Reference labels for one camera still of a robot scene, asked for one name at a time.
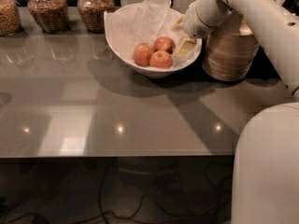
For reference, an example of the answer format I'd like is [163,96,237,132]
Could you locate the white tissue paper liner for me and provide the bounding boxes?
[103,0,203,68]

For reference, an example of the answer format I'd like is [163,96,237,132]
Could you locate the right glass cereal jar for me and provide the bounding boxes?
[77,0,115,34]

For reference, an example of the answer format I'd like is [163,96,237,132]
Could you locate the white ceramic bowl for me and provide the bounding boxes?
[104,2,204,79]

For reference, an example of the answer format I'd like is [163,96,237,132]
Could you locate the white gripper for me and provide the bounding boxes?
[171,0,224,59]

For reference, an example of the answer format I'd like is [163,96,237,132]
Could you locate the black floor cable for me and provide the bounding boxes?
[0,161,233,224]

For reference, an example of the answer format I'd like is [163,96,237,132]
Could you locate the middle glass cereal jar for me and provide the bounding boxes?
[27,0,69,34]

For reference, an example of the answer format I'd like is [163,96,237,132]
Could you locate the glass cereal jar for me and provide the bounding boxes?
[77,0,115,34]
[27,0,69,34]
[0,0,21,36]

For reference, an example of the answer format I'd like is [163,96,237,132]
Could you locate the left glass cereal jar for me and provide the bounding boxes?
[0,0,21,36]

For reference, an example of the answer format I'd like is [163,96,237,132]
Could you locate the front stack paper bowls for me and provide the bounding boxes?
[203,14,259,82]

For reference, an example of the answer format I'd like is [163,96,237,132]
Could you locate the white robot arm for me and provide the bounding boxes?
[178,0,299,224]

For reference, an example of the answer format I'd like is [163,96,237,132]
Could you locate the red apple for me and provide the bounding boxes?
[133,43,157,66]
[154,36,176,54]
[149,50,173,69]

